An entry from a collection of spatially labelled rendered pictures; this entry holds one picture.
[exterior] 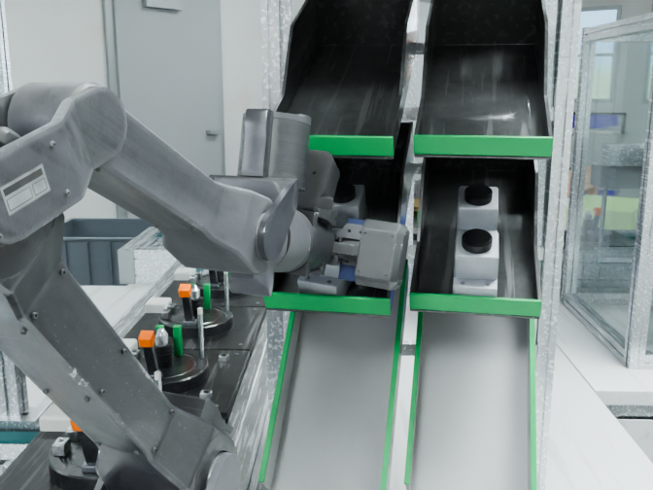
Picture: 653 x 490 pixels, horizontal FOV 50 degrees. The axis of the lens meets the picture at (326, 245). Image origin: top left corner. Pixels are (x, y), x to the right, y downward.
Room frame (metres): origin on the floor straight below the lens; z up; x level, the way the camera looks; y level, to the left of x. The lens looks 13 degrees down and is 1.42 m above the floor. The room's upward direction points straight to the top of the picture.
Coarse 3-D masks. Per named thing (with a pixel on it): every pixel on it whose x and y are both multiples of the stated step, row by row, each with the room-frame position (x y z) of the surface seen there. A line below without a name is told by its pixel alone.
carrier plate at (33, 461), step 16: (48, 432) 0.85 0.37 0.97; (64, 432) 0.85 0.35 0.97; (32, 448) 0.81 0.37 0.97; (48, 448) 0.81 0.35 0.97; (16, 464) 0.77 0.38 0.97; (32, 464) 0.77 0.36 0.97; (48, 464) 0.77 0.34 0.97; (0, 480) 0.74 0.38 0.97; (16, 480) 0.74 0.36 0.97; (32, 480) 0.74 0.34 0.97; (48, 480) 0.74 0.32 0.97
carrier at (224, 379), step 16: (160, 336) 1.02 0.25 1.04; (176, 336) 1.07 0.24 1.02; (160, 352) 1.02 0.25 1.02; (176, 352) 1.07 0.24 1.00; (192, 352) 1.09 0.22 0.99; (208, 352) 1.14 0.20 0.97; (224, 352) 1.14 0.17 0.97; (240, 352) 1.14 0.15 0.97; (160, 368) 1.02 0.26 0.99; (176, 368) 1.02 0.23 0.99; (192, 368) 1.02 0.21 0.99; (208, 368) 1.04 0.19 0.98; (224, 368) 1.07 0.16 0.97; (240, 368) 1.07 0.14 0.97; (176, 384) 0.97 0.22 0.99; (192, 384) 0.99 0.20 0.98; (208, 384) 1.01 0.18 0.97; (224, 384) 1.01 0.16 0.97; (240, 384) 1.03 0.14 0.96; (224, 400) 0.95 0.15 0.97; (224, 416) 0.91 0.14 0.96
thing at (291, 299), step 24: (408, 144) 0.85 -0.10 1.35; (360, 168) 0.94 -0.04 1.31; (384, 168) 0.93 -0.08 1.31; (408, 168) 0.85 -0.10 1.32; (384, 192) 0.88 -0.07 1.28; (408, 192) 0.86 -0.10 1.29; (384, 216) 0.84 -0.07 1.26; (288, 288) 0.73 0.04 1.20; (360, 288) 0.72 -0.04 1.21; (312, 312) 0.70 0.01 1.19; (336, 312) 0.69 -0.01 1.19; (360, 312) 0.68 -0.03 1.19; (384, 312) 0.68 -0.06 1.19
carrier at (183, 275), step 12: (180, 276) 1.60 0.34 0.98; (192, 276) 1.51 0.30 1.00; (204, 276) 1.57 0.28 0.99; (228, 276) 1.56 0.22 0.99; (168, 288) 1.53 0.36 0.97; (216, 288) 1.46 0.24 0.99; (228, 288) 1.47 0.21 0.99; (180, 300) 1.44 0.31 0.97; (216, 300) 1.44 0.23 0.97; (240, 300) 1.44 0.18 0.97; (252, 300) 1.44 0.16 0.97
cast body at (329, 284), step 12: (336, 240) 0.69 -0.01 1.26; (300, 276) 0.70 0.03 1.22; (312, 276) 0.70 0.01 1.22; (324, 276) 0.70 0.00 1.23; (336, 276) 0.69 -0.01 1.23; (300, 288) 0.70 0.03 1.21; (312, 288) 0.69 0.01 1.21; (324, 288) 0.69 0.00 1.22; (336, 288) 0.68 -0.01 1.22; (348, 288) 0.72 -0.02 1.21
